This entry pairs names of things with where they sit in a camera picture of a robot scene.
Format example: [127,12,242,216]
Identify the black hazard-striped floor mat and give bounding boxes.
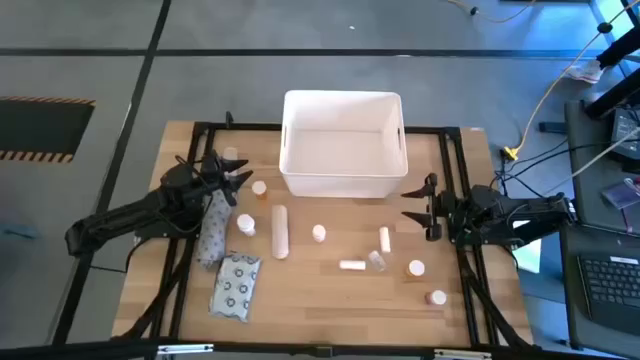
[0,95,97,164]

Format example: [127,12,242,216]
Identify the dark grey desk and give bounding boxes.
[558,98,640,352]

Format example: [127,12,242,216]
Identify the black electronic device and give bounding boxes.
[609,106,640,162]

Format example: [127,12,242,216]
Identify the tan floor cable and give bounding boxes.
[446,0,537,24]

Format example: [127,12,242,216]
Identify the flat grey patterned pack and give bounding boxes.
[208,252,263,324]

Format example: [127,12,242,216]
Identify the black metal table frame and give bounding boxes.
[0,110,621,360]

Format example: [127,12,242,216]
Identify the rolled grey patterned pack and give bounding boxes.
[195,185,236,270]

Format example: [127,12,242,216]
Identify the silver metal bracket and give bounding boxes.
[157,343,215,356]
[433,349,492,360]

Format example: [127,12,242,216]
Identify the white cable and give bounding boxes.
[542,128,640,195]

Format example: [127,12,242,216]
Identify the purple plastic packet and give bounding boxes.
[601,178,640,210]

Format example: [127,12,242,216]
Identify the long white bandage roll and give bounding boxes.
[271,204,291,261]

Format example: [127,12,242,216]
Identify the person's white shoe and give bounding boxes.
[564,59,605,85]

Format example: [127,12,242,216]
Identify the yellow extension cable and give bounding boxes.
[502,0,640,162]

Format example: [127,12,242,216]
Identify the tall white pill bottle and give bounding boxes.
[236,213,257,238]

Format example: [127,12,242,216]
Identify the white plastic storage bin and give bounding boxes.
[278,89,409,199]

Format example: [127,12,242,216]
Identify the small wooden block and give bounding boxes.
[222,146,239,177]

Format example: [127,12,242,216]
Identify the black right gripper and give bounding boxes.
[400,172,477,243]

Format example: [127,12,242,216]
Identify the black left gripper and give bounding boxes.
[199,149,255,208]

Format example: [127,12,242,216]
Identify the black laptop keyboard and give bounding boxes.
[576,253,640,337]

